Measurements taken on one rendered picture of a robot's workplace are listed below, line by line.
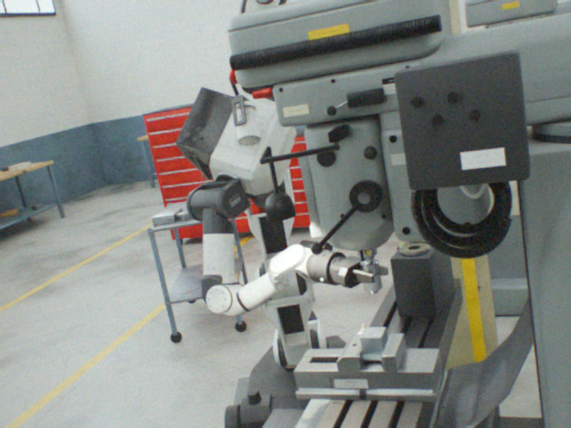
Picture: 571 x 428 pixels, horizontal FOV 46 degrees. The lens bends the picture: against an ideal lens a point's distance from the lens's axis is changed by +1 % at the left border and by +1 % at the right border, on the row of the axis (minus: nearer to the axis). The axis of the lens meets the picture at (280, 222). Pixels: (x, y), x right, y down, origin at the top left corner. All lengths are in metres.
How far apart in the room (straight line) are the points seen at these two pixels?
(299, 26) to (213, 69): 10.29
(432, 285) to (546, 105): 0.78
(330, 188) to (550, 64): 0.52
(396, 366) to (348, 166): 0.48
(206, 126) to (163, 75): 10.20
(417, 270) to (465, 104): 0.93
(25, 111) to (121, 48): 2.05
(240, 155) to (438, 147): 0.89
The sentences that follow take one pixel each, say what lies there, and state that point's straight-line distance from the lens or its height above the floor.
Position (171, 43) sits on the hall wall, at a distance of 12.08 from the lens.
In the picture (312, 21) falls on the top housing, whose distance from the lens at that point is 1.47.
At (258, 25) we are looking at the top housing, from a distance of 1.51.
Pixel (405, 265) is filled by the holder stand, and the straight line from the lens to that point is 2.03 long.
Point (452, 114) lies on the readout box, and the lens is 1.17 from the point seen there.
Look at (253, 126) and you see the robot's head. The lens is 1.88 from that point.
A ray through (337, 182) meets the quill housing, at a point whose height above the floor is 1.49.
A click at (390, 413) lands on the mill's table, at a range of 1.62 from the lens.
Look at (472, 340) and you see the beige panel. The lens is 3.64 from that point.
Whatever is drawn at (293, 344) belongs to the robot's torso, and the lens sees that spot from 2.55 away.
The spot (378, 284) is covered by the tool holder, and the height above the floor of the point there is 1.21.
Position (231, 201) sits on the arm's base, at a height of 1.41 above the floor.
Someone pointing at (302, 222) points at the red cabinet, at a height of 0.13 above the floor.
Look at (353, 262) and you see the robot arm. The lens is 1.70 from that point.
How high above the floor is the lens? 1.79
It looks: 14 degrees down
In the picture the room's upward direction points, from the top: 11 degrees counter-clockwise
